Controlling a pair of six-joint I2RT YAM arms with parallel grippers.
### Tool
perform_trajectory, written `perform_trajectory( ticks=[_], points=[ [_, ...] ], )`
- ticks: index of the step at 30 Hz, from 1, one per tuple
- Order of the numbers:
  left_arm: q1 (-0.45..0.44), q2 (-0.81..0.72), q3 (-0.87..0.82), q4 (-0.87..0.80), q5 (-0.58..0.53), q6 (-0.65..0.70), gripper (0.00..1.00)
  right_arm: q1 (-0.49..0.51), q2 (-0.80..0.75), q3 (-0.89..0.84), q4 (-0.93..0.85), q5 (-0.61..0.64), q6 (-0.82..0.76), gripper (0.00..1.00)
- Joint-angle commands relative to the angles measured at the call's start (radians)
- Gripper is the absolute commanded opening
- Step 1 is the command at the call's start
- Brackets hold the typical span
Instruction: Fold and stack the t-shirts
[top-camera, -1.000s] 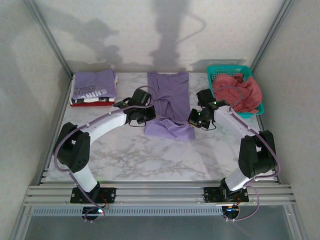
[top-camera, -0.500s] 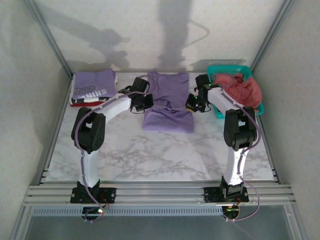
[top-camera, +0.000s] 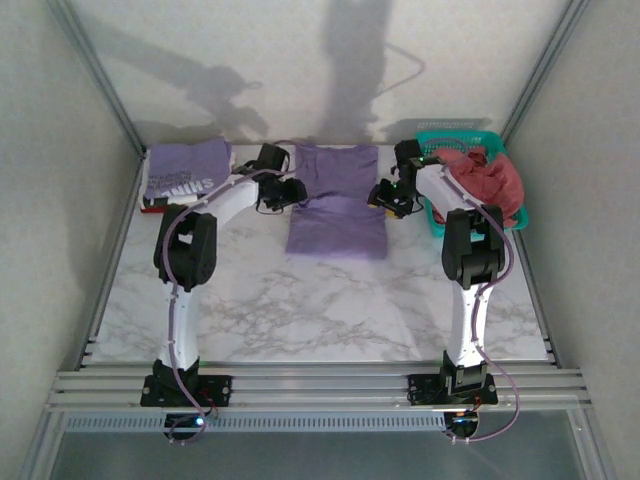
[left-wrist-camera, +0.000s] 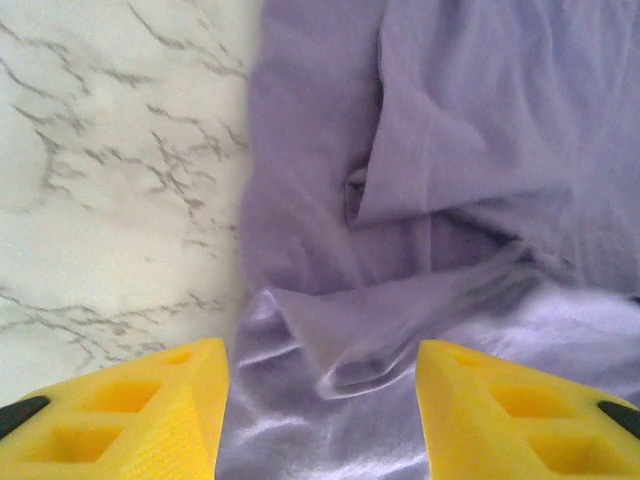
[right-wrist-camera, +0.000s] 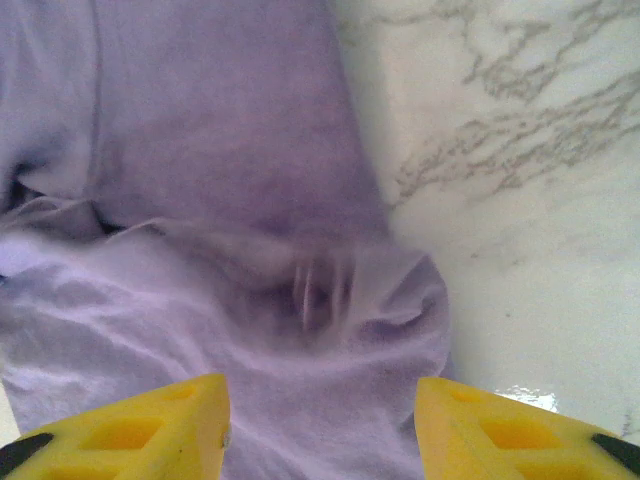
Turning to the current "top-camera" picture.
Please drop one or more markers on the plain purple t-shirt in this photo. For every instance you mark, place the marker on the plain purple t-shirt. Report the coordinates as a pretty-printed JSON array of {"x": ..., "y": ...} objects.
[{"x": 335, "y": 225}]

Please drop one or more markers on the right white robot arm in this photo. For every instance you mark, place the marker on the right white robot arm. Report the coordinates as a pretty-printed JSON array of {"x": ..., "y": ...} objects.
[{"x": 470, "y": 270}]

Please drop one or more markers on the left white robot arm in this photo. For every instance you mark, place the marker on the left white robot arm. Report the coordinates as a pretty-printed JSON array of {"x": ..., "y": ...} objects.
[{"x": 185, "y": 300}]

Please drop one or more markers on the teal plastic basket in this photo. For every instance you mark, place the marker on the teal plastic basket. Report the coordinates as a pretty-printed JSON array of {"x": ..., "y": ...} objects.
[{"x": 450, "y": 137}]

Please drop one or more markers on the folded purple printed t-shirt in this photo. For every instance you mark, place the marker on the folded purple printed t-shirt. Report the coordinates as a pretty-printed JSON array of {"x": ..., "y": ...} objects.
[{"x": 185, "y": 160}]

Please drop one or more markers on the crumpled pink-red t-shirt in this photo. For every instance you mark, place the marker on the crumpled pink-red t-shirt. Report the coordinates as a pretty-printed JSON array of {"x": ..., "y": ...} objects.
[{"x": 495, "y": 185}]

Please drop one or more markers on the folded red t-shirt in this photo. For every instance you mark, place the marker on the folded red t-shirt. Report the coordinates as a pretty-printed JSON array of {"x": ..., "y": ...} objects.
[{"x": 150, "y": 209}]

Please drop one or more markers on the right black controller board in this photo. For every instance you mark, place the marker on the right black controller board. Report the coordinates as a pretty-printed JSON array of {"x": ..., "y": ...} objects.
[{"x": 462, "y": 424}]

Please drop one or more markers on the black controller board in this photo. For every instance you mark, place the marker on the black controller board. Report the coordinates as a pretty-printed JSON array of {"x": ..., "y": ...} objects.
[
  {"x": 462, "y": 424},
  {"x": 187, "y": 424}
]

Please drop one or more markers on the left black controller board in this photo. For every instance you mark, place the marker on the left black controller board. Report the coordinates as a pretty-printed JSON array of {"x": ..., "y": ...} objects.
[{"x": 187, "y": 424}]

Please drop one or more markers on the aluminium frame post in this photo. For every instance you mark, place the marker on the aluminium frame post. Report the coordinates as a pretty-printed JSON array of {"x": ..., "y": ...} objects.
[
  {"x": 545, "y": 65},
  {"x": 100, "y": 75}
]

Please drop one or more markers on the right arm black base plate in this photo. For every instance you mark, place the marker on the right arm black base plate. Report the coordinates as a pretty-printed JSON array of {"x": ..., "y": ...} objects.
[{"x": 420, "y": 387}]

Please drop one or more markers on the aluminium frame cross rail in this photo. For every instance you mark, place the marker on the aluminium frame cross rail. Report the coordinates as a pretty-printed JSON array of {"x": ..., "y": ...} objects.
[{"x": 320, "y": 387}]

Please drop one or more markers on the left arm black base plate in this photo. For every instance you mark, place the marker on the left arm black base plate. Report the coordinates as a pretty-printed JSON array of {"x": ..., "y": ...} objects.
[{"x": 220, "y": 387}]

